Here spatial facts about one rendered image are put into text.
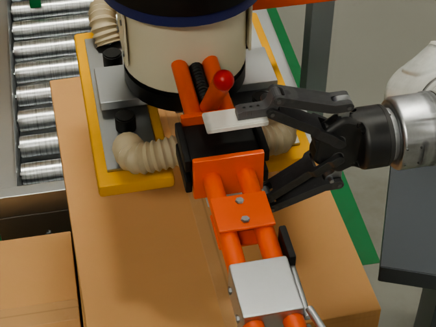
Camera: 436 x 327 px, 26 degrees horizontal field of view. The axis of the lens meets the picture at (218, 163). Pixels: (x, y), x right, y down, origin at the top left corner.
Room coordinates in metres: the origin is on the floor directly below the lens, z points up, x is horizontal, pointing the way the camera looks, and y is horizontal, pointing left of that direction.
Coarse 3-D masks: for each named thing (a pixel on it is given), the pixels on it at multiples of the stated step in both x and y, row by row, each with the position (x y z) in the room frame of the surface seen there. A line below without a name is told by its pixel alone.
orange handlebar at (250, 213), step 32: (288, 0) 1.11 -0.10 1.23; (320, 0) 1.12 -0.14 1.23; (192, 96) 0.89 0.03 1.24; (224, 192) 0.73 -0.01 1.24; (256, 192) 0.72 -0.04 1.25; (224, 224) 0.67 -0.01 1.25; (256, 224) 0.67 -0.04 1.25; (224, 256) 0.64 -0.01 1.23; (256, 320) 0.55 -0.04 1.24; (288, 320) 0.56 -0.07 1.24
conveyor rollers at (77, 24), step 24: (24, 0) 2.17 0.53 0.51; (48, 0) 2.12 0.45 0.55; (72, 0) 2.12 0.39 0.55; (24, 24) 2.01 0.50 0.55; (48, 24) 2.01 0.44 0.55; (72, 24) 2.02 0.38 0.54; (24, 48) 1.91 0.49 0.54; (48, 48) 1.92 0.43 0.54; (72, 48) 1.93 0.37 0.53; (24, 72) 1.82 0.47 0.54; (48, 72) 1.83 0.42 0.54; (72, 72) 1.83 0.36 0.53; (24, 96) 1.73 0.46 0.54; (48, 96) 1.74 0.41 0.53; (24, 120) 1.64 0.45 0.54; (48, 120) 1.65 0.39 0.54; (24, 144) 1.56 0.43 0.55; (48, 144) 1.56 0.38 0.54; (24, 168) 1.47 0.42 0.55; (48, 168) 1.48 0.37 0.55
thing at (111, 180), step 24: (96, 48) 1.14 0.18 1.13; (120, 48) 1.14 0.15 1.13; (96, 96) 1.03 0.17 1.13; (96, 120) 0.98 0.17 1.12; (120, 120) 0.95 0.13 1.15; (144, 120) 0.98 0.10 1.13; (96, 144) 0.93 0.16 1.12; (96, 168) 0.89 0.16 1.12; (120, 168) 0.88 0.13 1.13; (168, 168) 0.89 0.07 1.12; (120, 192) 0.86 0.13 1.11
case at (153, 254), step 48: (96, 192) 1.02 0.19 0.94; (144, 192) 1.02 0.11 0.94; (192, 192) 1.02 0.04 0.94; (96, 240) 0.92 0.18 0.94; (144, 240) 0.92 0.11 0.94; (192, 240) 0.92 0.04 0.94; (336, 240) 0.92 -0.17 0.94; (96, 288) 0.83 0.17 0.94; (144, 288) 0.83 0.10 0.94; (192, 288) 0.83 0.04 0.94; (336, 288) 0.83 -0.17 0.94
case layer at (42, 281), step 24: (24, 240) 1.27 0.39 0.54; (48, 240) 1.27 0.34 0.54; (72, 240) 1.29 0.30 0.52; (0, 264) 1.21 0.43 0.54; (24, 264) 1.21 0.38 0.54; (48, 264) 1.21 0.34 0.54; (72, 264) 1.21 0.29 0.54; (0, 288) 1.15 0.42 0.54; (24, 288) 1.15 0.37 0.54; (48, 288) 1.15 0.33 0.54; (72, 288) 1.15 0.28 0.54; (0, 312) 1.09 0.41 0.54; (24, 312) 1.09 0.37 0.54; (48, 312) 1.09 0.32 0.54; (72, 312) 1.09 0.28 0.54
